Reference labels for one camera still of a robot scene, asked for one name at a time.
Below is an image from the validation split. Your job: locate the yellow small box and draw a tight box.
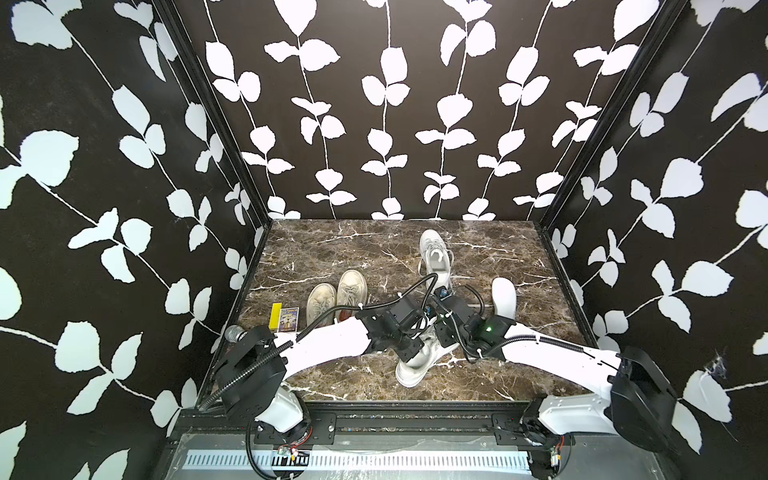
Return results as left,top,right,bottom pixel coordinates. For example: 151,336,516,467
268,303,282,331

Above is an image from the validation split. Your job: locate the beige sneaker right one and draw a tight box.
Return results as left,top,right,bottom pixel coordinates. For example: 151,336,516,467
336,269,368,306

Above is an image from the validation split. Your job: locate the small printed card pack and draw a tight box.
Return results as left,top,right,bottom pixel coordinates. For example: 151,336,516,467
278,307,300,333

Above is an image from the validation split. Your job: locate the white sneaker one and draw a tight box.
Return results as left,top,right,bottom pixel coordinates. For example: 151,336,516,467
395,320,458,388
420,229,453,292

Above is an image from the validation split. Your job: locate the beige sneaker left one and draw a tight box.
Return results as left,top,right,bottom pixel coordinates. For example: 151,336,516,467
306,283,336,325

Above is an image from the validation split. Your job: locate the white shoe insole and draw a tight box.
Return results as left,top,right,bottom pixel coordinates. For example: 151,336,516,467
491,277,517,320

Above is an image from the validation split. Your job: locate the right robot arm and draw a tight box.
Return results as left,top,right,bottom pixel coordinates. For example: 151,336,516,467
430,278,676,452

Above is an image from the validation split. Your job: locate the beige sneaker one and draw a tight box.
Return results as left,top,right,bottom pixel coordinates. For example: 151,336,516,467
336,269,368,306
306,283,336,325

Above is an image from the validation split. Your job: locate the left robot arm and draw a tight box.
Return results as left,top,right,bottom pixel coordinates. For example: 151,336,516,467
198,273,438,479

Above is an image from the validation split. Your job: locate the white slotted cable duct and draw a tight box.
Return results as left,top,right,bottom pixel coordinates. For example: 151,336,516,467
181,449,532,475

